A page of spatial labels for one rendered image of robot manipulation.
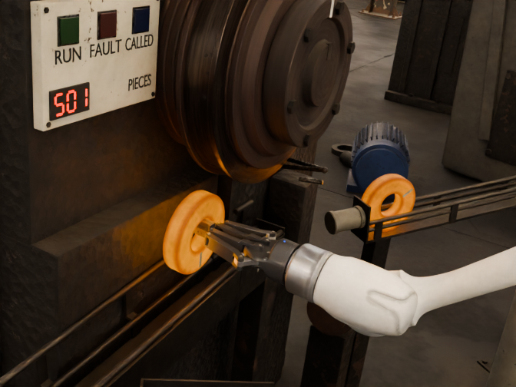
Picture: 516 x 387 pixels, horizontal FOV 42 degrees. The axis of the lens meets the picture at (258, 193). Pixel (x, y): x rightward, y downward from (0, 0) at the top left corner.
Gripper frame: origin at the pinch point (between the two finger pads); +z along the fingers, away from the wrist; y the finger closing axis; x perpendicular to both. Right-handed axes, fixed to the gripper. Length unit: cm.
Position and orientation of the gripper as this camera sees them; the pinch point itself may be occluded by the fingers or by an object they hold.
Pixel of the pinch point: (196, 224)
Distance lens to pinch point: 122.8
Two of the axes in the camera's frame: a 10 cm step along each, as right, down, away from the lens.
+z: -8.6, -3.3, 3.9
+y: 4.9, -3.1, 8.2
